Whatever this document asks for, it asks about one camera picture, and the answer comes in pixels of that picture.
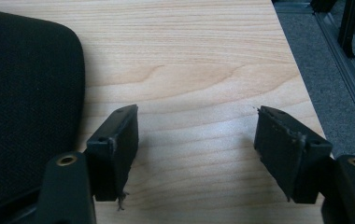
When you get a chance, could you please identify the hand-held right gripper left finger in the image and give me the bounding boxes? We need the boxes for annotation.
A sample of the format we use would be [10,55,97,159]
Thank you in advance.
[83,104,140,212]

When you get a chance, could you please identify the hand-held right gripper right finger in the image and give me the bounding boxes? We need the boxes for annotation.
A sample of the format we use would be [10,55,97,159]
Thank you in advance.
[253,105,334,204]

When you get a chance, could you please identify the black mesh office chair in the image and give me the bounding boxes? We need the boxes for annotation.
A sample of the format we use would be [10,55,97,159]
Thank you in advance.
[0,7,86,216]

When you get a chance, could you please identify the black metal stand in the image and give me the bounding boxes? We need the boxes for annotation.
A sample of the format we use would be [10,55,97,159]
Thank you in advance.
[309,0,355,60]

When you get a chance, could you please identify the grey aluminium frame rail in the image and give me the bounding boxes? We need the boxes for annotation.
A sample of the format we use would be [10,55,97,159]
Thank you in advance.
[273,0,355,144]

